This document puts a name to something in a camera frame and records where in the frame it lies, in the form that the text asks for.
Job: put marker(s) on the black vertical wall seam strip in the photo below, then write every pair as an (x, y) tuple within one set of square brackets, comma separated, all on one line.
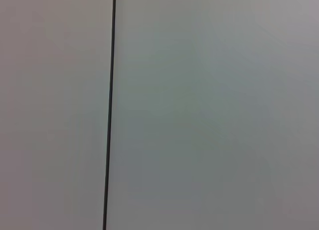
[(110, 110)]

